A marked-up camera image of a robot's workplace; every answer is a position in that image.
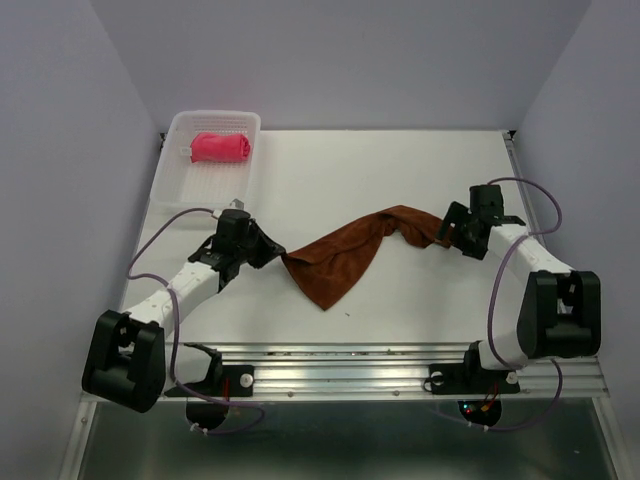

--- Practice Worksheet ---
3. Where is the white plastic basket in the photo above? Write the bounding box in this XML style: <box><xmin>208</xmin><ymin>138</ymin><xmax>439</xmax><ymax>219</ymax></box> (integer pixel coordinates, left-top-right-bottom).
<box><xmin>150</xmin><ymin>110</ymin><xmax>261</xmax><ymax>211</ymax></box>

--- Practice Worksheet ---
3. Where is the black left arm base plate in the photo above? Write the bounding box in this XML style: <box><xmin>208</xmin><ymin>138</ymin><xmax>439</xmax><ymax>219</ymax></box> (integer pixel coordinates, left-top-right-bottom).
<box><xmin>164</xmin><ymin>363</ymin><xmax>255</xmax><ymax>400</ymax></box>

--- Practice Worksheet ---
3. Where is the brown microfibre towel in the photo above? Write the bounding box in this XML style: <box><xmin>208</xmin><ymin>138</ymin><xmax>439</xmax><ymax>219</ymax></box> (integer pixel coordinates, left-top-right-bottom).
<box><xmin>282</xmin><ymin>205</ymin><xmax>452</xmax><ymax>311</ymax></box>

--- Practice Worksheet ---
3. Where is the aluminium table edge rail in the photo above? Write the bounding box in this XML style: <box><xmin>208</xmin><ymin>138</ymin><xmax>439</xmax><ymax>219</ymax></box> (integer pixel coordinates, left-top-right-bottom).
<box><xmin>502</xmin><ymin>129</ymin><xmax>581</xmax><ymax>351</ymax></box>

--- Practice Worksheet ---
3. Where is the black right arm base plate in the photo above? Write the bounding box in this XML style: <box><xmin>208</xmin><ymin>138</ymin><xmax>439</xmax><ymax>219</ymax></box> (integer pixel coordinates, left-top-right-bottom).
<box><xmin>422</xmin><ymin>363</ymin><xmax>521</xmax><ymax>398</ymax></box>

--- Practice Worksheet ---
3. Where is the pink microfibre towel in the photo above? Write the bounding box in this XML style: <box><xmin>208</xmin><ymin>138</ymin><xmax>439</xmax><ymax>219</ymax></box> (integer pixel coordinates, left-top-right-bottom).
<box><xmin>178</xmin><ymin>132</ymin><xmax>252</xmax><ymax>163</ymax></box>

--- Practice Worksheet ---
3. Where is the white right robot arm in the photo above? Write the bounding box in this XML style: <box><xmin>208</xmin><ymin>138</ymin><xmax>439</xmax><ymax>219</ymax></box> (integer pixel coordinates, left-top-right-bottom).
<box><xmin>436</xmin><ymin>182</ymin><xmax>601</xmax><ymax>390</ymax></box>

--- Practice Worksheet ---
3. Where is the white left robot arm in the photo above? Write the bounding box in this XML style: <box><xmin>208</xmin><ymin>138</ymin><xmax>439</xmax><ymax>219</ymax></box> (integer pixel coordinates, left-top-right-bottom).
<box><xmin>81</xmin><ymin>209</ymin><xmax>285</xmax><ymax>413</ymax></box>

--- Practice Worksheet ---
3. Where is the aluminium front mounting rail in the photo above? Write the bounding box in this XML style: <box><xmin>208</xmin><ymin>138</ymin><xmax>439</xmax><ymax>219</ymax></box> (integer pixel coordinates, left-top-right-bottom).
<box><xmin>79</xmin><ymin>342</ymin><xmax>612</xmax><ymax>404</ymax></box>

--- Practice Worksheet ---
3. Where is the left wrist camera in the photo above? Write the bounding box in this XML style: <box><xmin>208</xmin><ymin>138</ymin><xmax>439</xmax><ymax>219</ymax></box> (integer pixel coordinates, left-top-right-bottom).
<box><xmin>229</xmin><ymin>199</ymin><xmax>245</xmax><ymax>210</ymax></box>

